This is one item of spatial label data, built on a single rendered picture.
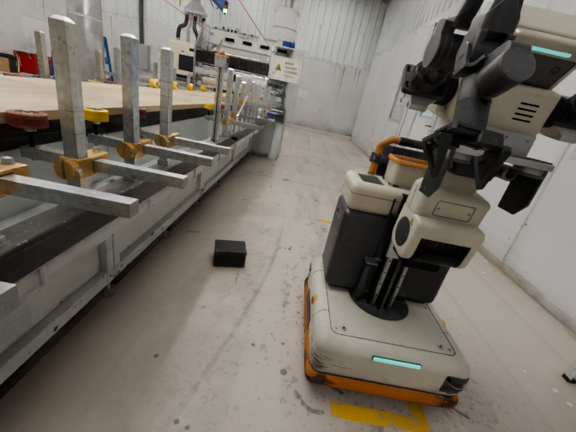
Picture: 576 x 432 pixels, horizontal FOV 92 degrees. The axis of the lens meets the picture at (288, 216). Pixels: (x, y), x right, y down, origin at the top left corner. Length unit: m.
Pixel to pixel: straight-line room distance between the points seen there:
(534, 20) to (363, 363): 1.13
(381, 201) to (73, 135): 1.03
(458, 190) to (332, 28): 10.75
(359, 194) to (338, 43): 10.46
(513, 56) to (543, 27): 0.36
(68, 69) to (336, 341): 1.13
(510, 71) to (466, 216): 0.55
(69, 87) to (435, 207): 1.03
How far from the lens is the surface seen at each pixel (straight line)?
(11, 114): 0.99
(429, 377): 1.34
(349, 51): 11.54
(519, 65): 0.62
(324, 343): 1.16
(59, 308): 1.44
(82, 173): 0.89
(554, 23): 1.01
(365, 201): 1.20
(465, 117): 0.64
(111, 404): 1.31
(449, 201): 1.00
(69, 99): 0.86
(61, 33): 0.86
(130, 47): 1.06
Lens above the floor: 1.07
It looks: 23 degrees down
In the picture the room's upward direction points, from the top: 12 degrees clockwise
